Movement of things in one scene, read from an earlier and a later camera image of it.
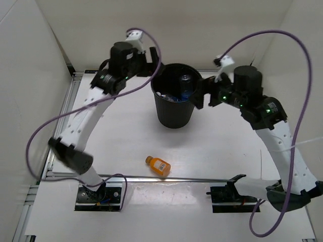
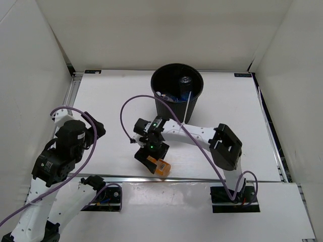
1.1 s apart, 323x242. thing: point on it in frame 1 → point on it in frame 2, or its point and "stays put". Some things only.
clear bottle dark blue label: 185,88 stays put
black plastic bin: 172,84 stays put
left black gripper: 148,69 → 100,129
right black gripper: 204,86 → 143,153
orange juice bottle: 159,165 stays put
